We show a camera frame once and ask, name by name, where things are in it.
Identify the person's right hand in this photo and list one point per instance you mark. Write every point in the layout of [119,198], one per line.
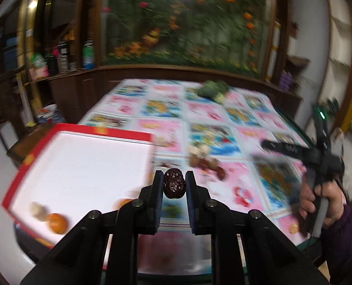
[307,199]

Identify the bok choy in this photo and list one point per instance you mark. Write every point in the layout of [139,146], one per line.
[213,91]

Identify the black bottle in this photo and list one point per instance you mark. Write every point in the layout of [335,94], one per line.
[52,65]

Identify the red date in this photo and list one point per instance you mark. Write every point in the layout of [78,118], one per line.
[207,164]
[220,172]
[174,184]

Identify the white and blue bucket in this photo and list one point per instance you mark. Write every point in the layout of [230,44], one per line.
[49,115]

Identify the printed tablecloth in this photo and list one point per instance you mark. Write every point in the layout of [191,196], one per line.
[170,115]

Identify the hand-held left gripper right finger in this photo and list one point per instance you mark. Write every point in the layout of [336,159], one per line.
[190,204]

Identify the plastic bottle with green label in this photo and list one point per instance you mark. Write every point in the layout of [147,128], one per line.
[88,55]

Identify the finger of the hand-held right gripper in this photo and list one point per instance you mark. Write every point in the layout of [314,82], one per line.
[278,178]
[285,149]

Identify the aquarium with flowers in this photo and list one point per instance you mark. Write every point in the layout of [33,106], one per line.
[187,20]

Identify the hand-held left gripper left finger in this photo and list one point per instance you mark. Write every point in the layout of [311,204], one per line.
[158,204]

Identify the pink and green packet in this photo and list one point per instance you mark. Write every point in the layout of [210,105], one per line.
[40,66]

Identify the red box with white inside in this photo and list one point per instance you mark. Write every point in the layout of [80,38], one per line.
[75,169]

